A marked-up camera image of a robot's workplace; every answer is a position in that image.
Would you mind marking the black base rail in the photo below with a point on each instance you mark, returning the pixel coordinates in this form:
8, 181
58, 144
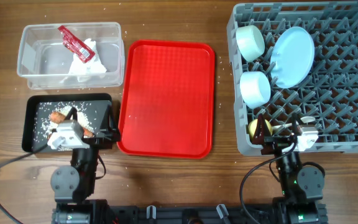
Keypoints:
263, 213

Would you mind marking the white plastic spoon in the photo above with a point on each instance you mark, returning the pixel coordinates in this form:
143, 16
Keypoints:
305, 119

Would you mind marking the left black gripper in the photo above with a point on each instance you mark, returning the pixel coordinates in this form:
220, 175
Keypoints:
110, 132

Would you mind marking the green bowl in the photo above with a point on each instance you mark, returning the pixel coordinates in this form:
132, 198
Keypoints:
250, 42

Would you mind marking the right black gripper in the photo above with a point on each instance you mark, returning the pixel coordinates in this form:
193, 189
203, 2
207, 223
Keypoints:
275, 144

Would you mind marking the large light blue plate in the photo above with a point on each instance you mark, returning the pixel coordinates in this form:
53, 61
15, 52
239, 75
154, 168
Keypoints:
293, 56

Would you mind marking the grey dishwasher rack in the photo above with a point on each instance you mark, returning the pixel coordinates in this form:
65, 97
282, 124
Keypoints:
329, 93

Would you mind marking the yellow cup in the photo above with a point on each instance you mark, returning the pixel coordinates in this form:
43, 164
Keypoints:
258, 131

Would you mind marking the crumpled white tissue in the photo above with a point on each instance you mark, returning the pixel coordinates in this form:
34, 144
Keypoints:
82, 70

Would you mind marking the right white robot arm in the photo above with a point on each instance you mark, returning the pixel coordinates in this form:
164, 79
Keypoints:
301, 182

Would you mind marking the clear plastic bin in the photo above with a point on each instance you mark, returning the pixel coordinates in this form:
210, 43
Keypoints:
45, 62

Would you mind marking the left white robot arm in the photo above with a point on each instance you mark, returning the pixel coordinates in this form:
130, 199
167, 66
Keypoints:
73, 184

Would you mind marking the orange carrot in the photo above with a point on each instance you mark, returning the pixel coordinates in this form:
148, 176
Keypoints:
57, 117

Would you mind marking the white rice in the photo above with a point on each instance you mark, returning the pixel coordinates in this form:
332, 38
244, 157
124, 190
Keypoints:
86, 112

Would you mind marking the red serving tray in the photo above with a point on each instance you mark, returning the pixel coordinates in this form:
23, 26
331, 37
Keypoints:
167, 104

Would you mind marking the red snack wrapper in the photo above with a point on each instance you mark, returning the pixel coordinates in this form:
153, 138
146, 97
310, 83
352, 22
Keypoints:
75, 45

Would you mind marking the small light blue bowl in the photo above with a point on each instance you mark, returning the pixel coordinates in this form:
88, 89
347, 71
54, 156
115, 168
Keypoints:
255, 89

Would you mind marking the black tray bin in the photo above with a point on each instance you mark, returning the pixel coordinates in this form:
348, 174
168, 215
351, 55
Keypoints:
35, 100

